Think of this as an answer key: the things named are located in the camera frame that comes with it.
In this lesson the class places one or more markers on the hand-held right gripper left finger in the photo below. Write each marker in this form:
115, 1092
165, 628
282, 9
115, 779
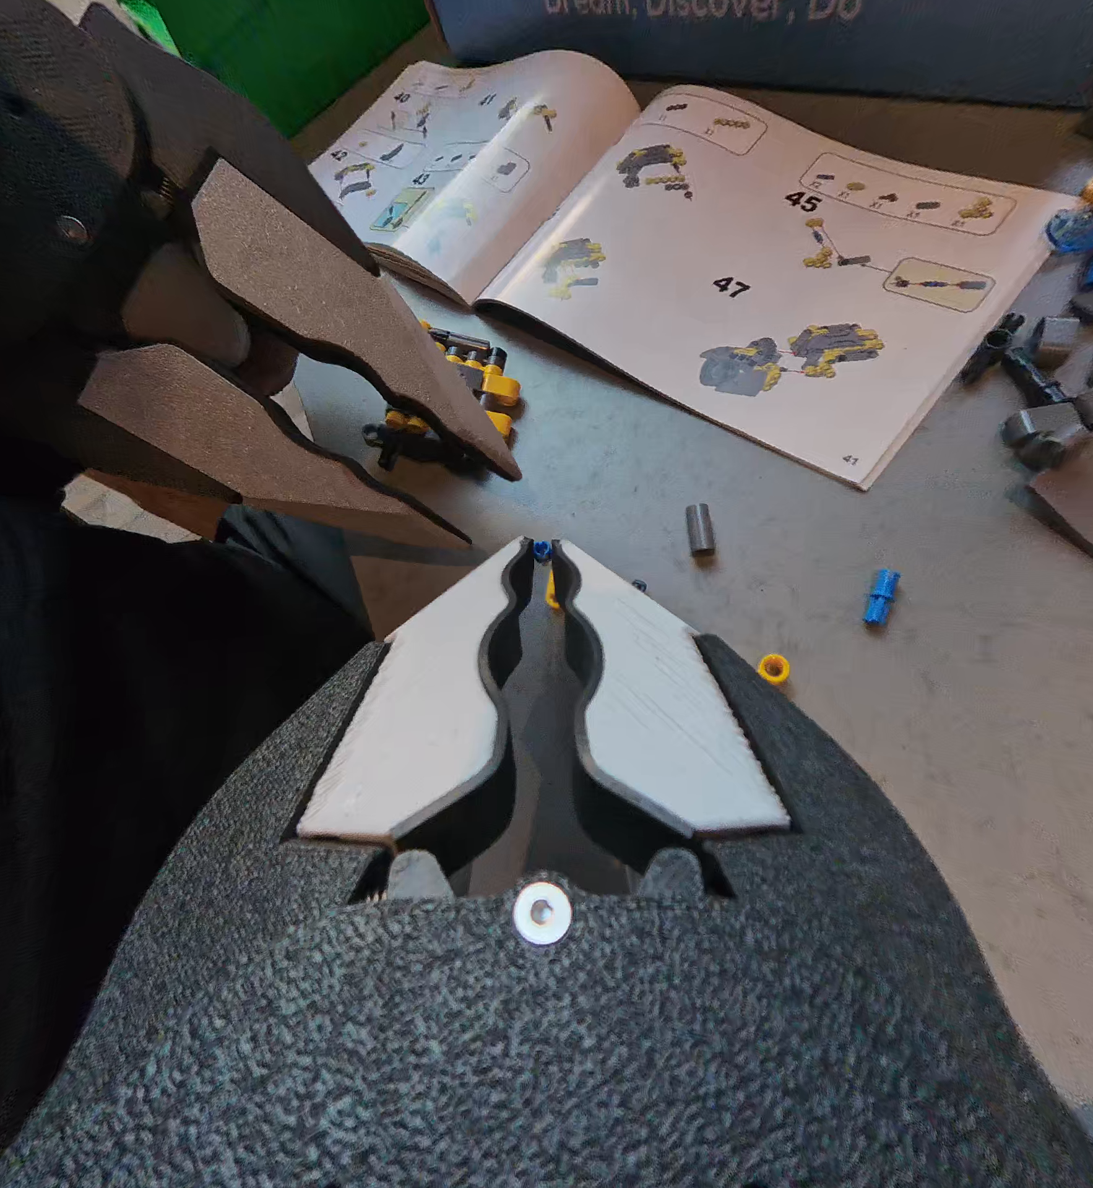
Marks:
416, 732

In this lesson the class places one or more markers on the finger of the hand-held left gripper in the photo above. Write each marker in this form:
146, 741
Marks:
211, 426
323, 278

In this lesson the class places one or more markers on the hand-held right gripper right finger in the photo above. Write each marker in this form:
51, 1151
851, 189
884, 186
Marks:
676, 732

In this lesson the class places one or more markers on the yellow angled toy liftarm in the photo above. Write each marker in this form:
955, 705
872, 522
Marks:
774, 666

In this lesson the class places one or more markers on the small yellow toy liftarm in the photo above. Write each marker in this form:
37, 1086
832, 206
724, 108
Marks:
552, 594

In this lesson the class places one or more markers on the small grey toy connector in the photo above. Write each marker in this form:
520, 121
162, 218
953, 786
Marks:
700, 528

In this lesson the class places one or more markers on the yellow grey toy brick assembly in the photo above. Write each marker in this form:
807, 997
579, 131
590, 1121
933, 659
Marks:
500, 385

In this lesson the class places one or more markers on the green plastic bin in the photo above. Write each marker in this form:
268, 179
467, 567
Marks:
323, 55

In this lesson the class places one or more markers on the open instruction booklet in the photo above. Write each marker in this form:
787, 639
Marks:
880, 408

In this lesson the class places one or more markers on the black toy axle connector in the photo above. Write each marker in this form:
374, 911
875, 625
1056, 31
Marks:
992, 347

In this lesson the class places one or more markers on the dark blue cardboard box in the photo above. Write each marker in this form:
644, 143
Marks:
973, 55

